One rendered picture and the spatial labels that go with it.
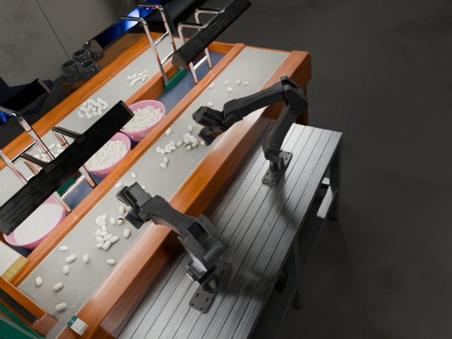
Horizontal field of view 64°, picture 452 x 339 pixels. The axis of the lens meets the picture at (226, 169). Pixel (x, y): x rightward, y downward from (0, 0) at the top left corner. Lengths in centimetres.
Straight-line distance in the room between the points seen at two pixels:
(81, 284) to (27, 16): 319
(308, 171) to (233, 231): 43
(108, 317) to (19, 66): 320
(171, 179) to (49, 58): 296
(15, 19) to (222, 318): 350
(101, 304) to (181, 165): 67
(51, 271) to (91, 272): 17
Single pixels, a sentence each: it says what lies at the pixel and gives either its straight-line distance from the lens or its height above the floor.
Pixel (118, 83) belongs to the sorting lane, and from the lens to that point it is 242.
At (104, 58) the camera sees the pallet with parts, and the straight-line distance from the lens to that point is 429.
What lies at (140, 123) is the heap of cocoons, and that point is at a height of 74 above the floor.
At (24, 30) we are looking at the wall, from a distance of 422.
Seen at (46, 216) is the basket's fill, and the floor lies 74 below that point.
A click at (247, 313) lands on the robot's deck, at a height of 67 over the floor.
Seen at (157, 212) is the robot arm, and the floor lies 106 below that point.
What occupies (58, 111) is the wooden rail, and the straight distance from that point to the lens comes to 237.
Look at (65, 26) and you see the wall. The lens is 448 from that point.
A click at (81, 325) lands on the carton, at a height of 79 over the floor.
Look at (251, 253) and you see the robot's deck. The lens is 140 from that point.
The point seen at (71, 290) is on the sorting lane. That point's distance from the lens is 150.
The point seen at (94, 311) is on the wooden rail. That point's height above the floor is 76.
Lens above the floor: 187
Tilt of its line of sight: 46 degrees down
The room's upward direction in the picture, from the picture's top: 16 degrees counter-clockwise
